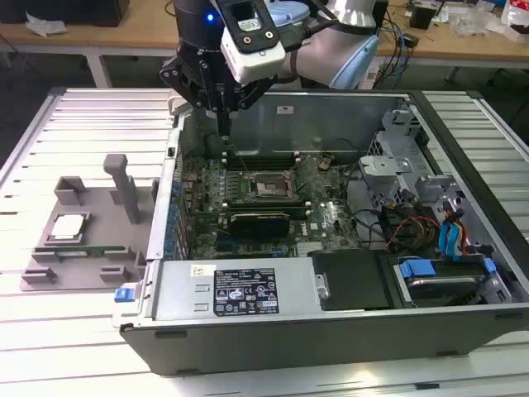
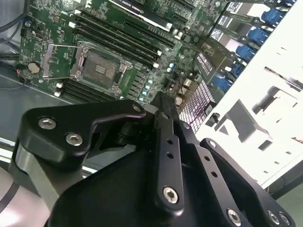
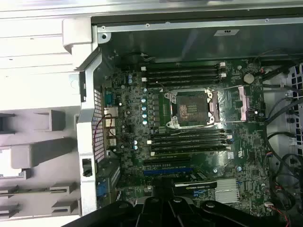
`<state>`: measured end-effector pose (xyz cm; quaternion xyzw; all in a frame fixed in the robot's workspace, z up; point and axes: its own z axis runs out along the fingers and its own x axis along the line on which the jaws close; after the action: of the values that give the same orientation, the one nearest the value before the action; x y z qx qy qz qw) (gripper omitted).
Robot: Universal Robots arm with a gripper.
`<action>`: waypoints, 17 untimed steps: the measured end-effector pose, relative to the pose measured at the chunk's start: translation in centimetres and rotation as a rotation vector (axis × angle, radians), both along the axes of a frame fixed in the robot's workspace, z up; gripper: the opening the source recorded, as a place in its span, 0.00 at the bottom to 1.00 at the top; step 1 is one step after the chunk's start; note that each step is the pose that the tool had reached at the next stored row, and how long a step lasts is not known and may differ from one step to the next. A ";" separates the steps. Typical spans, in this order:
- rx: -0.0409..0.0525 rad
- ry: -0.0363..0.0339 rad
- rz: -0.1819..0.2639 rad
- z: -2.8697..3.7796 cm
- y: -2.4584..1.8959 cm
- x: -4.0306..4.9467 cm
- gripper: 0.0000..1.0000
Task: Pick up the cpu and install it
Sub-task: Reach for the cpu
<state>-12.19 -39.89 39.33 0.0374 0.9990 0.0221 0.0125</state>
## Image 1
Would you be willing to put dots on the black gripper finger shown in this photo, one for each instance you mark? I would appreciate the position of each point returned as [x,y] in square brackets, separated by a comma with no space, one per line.
[186,80]
[254,93]

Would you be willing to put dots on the thin metal locking lever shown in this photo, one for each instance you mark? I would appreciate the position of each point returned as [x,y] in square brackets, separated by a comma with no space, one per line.
[238,154]

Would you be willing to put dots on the silver square CPU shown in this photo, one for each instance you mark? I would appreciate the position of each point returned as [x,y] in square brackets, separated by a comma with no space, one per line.
[69,226]

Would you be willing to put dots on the CPU socket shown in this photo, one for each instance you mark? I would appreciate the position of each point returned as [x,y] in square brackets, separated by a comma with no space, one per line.
[268,188]

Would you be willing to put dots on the grey case latch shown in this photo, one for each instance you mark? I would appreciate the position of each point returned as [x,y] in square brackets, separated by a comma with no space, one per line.
[177,105]

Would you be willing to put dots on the wooden desk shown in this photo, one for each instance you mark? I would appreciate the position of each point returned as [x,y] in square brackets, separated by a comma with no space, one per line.
[144,33]

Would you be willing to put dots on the coin battery holder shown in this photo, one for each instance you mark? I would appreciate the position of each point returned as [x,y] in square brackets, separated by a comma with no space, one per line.
[325,163]

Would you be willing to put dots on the white labelled box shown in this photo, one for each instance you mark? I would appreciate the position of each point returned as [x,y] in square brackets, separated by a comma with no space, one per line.
[370,76]

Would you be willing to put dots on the black graphics card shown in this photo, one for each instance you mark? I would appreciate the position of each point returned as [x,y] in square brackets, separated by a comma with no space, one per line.
[258,225]

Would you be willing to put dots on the green motherboard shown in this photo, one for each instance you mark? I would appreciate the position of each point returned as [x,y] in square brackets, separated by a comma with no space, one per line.
[326,215]

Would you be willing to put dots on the large black box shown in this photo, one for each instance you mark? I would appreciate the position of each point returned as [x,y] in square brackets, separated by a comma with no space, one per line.
[62,10]

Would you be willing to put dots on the crumpled white paper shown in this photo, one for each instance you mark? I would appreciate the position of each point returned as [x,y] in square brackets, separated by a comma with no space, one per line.
[45,25]

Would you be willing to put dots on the small black device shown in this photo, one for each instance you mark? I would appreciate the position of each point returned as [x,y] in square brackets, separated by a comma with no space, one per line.
[411,39]

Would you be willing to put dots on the small silver chipset heatsink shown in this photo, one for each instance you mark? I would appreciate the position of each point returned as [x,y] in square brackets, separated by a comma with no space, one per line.
[310,250]

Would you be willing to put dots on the grey plastic parts rack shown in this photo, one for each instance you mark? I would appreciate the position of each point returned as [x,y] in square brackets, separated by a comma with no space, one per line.
[103,231]

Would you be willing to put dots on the small black box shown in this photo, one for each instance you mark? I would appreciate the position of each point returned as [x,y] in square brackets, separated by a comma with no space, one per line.
[423,17]

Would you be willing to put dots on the silver power supply unit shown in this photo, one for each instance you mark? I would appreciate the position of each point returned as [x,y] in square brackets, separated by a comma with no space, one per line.
[182,289]

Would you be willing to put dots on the black plastic shroud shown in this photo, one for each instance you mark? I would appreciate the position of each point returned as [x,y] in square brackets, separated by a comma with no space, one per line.
[351,281]

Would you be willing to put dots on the blue case latch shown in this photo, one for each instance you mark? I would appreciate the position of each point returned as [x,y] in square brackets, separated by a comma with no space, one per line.
[124,294]

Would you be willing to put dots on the clear plastic bags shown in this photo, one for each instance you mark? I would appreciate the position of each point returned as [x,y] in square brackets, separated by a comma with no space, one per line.
[475,20]

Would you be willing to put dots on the open black PC case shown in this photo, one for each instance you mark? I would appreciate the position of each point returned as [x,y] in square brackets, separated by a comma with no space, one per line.
[289,343]

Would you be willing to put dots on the hard disk in blue carrier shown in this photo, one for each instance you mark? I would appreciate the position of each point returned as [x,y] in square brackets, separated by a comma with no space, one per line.
[438,285]

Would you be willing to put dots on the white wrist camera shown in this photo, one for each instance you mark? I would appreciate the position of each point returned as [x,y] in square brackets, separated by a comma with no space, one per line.
[256,62]

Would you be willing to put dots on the silver metal drive bracket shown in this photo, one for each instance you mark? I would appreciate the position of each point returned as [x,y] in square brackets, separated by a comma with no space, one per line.
[384,165]

